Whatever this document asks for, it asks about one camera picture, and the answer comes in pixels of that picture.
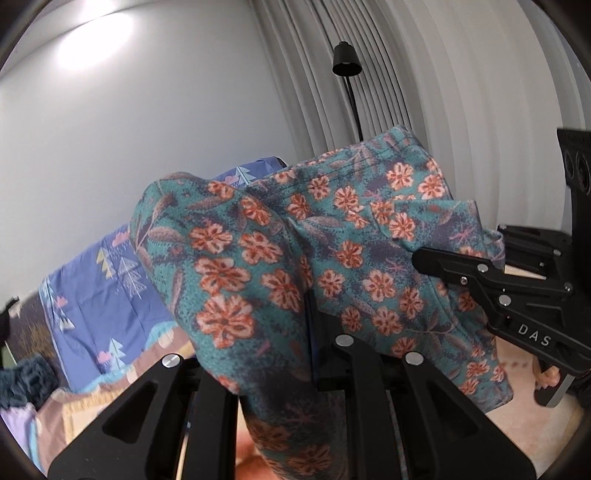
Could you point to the teal fluffy cushion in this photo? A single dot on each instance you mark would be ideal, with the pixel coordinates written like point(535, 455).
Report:
point(25, 381)

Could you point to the teal floral print shorts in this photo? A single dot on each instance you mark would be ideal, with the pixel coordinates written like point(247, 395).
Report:
point(277, 258)

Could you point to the person's right hand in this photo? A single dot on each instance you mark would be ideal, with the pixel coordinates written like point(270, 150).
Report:
point(549, 374)

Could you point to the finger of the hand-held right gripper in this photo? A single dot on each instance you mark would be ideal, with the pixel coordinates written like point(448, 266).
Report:
point(535, 244)
point(489, 277)

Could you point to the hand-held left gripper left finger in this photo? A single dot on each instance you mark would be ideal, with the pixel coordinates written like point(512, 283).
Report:
point(152, 415)

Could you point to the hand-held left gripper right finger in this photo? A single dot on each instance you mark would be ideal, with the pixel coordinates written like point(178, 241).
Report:
point(392, 415)

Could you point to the peach blanket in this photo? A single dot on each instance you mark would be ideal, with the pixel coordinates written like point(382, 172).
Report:
point(521, 415)

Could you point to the black floor lamp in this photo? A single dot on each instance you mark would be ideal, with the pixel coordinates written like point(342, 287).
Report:
point(346, 60)

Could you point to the white pleated curtain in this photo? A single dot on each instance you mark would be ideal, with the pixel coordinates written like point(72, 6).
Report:
point(438, 83)

